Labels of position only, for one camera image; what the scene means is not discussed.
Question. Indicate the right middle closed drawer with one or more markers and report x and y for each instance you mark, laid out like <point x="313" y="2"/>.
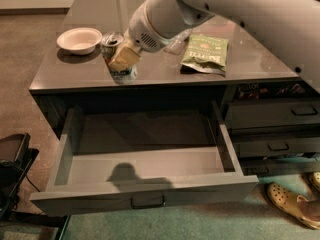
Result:
<point x="294" y="147"/>

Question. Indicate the grey counter cabinet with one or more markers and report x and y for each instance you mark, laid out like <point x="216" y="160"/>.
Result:
<point x="64" y="80"/>

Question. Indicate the silver green 7up can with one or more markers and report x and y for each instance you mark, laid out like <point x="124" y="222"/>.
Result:
<point x="109" y="44"/>

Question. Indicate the right lower closed drawer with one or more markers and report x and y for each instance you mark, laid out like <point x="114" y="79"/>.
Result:
<point x="283" y="166"/>

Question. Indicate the metal drawer handle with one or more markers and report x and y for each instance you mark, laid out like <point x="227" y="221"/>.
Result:
<point x="147" y="201"/>

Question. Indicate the black chair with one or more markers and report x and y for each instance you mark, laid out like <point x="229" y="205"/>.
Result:
<point x="16" y="159"/>

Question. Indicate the clear plastic water bottle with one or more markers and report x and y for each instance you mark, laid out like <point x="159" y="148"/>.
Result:
<point x="178" y="43"/>

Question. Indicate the open grey top drawer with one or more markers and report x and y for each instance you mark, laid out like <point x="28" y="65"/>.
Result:
<point x="103" y="160"/>

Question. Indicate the right upper closed drawer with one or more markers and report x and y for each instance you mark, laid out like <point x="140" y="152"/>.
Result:
<point x="271" y="113"/>

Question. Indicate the yellow perforated clog shoe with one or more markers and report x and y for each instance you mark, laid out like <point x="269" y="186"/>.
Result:
<point x="299" y="207"/>

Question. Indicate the green chip bag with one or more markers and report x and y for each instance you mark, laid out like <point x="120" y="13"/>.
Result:
<point x="206" y="54"/>

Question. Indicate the white paper bowl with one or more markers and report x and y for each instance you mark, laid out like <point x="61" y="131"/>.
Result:
<point x="79" y="41"/>

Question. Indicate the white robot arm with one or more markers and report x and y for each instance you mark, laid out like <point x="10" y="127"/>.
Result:
<point x="290" y="29"/>

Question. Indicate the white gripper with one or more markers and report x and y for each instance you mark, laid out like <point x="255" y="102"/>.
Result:
<point x="144" y="33"/>

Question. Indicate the closed drawer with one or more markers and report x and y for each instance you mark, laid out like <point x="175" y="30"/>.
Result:
<point x="283" y="166"/>
<point x="294" y="147"/>
<point x="271" y="113"/>

